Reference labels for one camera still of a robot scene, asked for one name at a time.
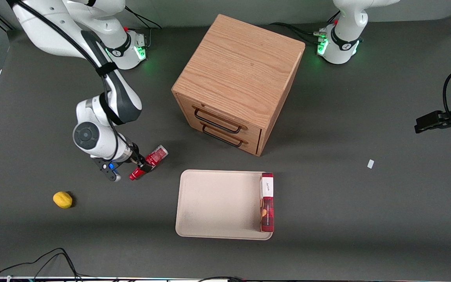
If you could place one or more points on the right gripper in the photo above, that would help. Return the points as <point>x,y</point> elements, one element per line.
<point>136,157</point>

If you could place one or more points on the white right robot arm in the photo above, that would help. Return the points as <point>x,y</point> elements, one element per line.
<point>92,137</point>

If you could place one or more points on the beige plastic tray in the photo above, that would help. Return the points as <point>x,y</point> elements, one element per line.
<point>217,203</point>

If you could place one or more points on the small white paper scrap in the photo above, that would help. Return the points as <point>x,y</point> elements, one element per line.
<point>370,163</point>

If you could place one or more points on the yellow lemon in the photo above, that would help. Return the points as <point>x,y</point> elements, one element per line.
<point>62,199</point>

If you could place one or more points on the red snack box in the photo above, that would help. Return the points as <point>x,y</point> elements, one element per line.
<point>267,207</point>

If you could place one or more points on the wooden two-drawer cabinet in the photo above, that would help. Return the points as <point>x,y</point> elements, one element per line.
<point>241,70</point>

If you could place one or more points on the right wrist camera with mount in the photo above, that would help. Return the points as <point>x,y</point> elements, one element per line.
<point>109,168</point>

